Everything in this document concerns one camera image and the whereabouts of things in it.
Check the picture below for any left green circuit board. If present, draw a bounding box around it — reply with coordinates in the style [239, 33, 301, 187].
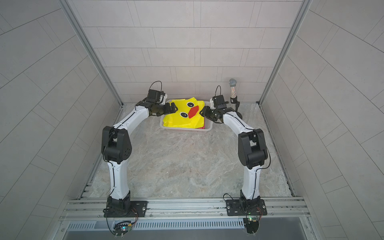
[113, 221, 133, 238]

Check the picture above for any right green circuit board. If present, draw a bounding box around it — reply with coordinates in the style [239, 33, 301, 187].
[243, 216, 262, 235]

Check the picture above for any yellow duck face raincoat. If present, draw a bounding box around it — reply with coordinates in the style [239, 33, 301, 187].
[163, 98, 205, 129]

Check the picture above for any aluminium corner frame post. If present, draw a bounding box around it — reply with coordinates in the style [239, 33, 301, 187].
[58, 0, 124, 107]
[258, 0, 312, 107]

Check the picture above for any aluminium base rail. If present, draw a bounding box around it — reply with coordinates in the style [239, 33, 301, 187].
[59, 197, 311, 221]

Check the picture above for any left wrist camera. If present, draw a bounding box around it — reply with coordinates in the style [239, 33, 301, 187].
[146, 89, 166, 104]

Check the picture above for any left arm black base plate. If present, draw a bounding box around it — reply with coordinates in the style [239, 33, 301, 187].
[103, 201, 148, 218]

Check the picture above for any green circuit board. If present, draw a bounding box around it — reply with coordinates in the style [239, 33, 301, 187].
[113, 221, 133, 238]
[243, 216, 262, 235]

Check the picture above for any white plastic perforated basket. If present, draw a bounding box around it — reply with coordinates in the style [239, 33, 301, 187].
[160, 98, 213, 132]

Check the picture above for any aluminium corner frame post right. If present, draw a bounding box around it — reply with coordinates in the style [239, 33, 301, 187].
[258, 0, 312, 107]

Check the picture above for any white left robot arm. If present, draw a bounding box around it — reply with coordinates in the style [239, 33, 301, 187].
[102, 101, 178, 216]

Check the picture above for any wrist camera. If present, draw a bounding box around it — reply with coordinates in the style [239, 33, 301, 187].
[146, 89, 166, 104]
[210, 95, 229, 109]

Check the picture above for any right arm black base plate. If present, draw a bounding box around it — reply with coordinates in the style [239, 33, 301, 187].
[225, 199, 268, 217]

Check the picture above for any pink raincoat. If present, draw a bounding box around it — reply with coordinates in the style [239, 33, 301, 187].
[198, 118, 206, 129]

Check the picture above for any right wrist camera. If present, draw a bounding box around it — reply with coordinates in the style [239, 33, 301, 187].
[210, 95, 229, 109]

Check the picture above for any aluminium corner frame post left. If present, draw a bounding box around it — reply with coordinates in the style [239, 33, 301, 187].
[58, 0, 124, 107]

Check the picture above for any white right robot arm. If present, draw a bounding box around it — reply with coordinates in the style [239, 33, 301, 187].
[200, 107, 269, 212]

